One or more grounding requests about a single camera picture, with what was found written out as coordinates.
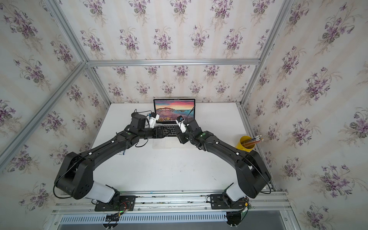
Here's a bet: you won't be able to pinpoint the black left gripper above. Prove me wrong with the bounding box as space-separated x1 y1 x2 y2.
136 126 171 140

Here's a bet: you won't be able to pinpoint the silver laptop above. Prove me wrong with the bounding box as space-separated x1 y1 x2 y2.
153 98 196 137

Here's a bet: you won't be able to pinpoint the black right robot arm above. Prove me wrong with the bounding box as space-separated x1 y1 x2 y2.
175 116 271 201

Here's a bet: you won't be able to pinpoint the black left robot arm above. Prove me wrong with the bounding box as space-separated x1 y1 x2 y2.
54 112 164 203

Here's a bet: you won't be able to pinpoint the yellow pencil cup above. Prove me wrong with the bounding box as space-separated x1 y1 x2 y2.
236 136 256 152

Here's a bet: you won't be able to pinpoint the pencils in cup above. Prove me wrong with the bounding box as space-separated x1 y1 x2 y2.
241 135 263 146

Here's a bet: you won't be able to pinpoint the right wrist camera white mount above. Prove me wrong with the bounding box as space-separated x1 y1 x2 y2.
175 116 186 133

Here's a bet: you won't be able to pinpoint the aluminium mounting rail frame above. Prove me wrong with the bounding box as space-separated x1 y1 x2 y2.
44 190 301 230

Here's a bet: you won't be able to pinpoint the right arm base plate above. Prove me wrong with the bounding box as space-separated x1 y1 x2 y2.
206 194 249 210

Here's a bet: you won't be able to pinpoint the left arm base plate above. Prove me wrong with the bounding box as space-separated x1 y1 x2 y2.
94 195 137 212

